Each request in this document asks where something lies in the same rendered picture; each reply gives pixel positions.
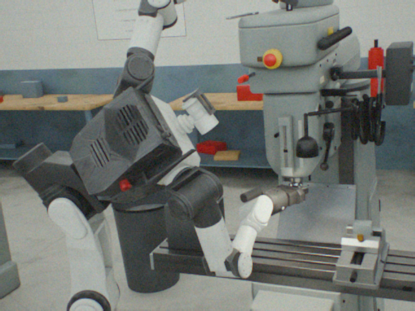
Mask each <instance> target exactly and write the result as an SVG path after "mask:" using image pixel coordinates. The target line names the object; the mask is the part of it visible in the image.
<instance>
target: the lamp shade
mask: <svg viewBox="0 0 415 311"><path fill-rule="evenodd" d="M317 156H318V144H317V142H316V139H314V138H313V137H311V136H308V137H305V136H303V137H302V138H301V139H299V140H298V142H297V144H296V157H300V158H312V157H317Z"/></svg>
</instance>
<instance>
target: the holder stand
mask: <svg viewBox="0 0 415 311"><path fill-rule="evenodd" d="M217 201H218V204H219V208H220V211H221V214H222V217H223V220H224V222H225V223H226V218H225V217H224V202H223V196H222V197H221V198H220V199H218V200H217ZM164 209H165V221H166V227H167V239H168V245H169V249H202V246H201V243H200V241H199V238H198V235H197V232H196V229H195V225H194V223H193V220H191V221H190V222H188V223H183V222H181V221H179V220H177V219H175V218H173V217H172V216H171V215H170V214H169V208H168V204H166V205H165V206H164Z"/></svg>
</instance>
